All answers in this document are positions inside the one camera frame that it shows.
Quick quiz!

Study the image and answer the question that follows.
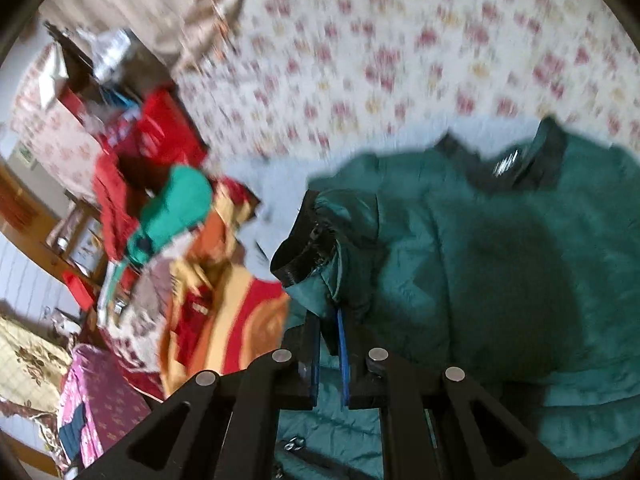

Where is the dark wooden cabinet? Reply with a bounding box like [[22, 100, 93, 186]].
[[44, 21, 176, 111]]

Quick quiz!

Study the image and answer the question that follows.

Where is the orange red striped blanket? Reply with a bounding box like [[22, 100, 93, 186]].
[[159, 180, 292, 401]]

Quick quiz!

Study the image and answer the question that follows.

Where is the yellow floral cloth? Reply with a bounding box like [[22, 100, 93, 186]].
[[0, 310, 73, 421]]

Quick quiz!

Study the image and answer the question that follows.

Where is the green cloth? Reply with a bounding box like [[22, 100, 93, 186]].
[[126, 166, 215, 266]]

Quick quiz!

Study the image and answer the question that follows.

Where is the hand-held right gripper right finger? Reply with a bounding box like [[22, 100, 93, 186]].
[[336, 307, 583, 480]]

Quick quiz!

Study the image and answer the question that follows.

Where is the floral bed sheet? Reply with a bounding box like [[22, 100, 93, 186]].
[[170, 0, 640, 171]]

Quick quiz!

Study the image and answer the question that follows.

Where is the pink patterned quilt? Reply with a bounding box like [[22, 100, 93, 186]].
[[57, 345, 153, 468]]

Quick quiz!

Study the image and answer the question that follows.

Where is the green puffer jacket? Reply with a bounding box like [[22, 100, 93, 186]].
[[270, 116, 640, 480]]

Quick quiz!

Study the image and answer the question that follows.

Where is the floral pillow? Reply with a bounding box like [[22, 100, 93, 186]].
[[11, 42, 108, 201]]

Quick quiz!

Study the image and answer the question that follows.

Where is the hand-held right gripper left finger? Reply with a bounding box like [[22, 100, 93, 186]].
[[75, 310, 322, 480]]

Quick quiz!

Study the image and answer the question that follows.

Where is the red cloth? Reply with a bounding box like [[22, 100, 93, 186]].
[[92, 152, 146, 263]]

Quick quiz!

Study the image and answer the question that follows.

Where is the white plastic bag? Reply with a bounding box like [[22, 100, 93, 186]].
[[77, 27, 138, 83]]

